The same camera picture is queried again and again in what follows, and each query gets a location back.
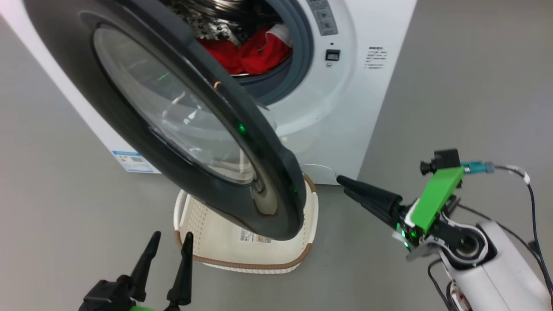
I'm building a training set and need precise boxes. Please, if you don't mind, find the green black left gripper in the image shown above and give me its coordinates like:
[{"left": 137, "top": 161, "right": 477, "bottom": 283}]
[{"left": 78, "top": 231, "right": 194, "bottom": 311}]

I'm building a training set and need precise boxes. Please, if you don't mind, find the grey instruction label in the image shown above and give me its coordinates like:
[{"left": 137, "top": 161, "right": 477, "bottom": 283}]
[{"left": 306, "top": 0, "right": 339, "bottom": 36}]

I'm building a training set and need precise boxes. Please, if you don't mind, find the red and white garment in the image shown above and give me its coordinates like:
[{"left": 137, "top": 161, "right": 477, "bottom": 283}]
[{"left": 197, "top": 24, "right": 294, "bottom": 76}]

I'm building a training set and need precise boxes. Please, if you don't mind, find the white barcode basket label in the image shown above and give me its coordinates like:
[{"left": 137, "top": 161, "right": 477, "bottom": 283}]
[{"left": 239, "top": 228, "right": 273, "bottom": 244}]

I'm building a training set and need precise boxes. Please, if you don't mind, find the blue energy label sticker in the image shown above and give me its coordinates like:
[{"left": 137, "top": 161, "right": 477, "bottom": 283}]
[{"left": 111, "top": 150, "right": 156, "bottom": 174}]

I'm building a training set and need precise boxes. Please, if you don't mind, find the white front-load washing machine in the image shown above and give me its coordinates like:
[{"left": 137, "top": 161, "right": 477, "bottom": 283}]
[{"left": 0, "top": 0, "right": 418, "bottom": 186}]

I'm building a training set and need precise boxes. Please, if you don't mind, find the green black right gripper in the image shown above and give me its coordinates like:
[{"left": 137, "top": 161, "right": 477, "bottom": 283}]
[{"left": 337, "top": 166, "right": 465, "bottom": 252}]

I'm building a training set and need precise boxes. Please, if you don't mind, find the black cable with teal connector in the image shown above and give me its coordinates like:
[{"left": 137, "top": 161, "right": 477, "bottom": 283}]
[{"left": 461, "top": 161, "right": 553, "bottom": 298}]

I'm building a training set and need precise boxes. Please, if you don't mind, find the black text warning sticker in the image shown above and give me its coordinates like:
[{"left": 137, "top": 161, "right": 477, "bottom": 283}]
[{"left": 364, "top": 45, "right": 388, "bottom": 70}]

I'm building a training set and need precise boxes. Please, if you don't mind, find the cream laundry basket brown rim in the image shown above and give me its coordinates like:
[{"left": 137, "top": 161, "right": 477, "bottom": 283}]
[{"left": 174, "top": 173, "right": 320, "bottom": 275}]

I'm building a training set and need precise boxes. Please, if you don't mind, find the dark grey round washer door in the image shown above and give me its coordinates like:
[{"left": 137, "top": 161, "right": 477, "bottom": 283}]
[{"left": 24, "top": 0, "right": 308, "bottom": 241}]

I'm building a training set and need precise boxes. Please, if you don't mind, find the thin black cable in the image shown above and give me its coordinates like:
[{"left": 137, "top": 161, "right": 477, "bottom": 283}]
[{"left": 456, "top": 203, "right": 540, "bottom": 260}]

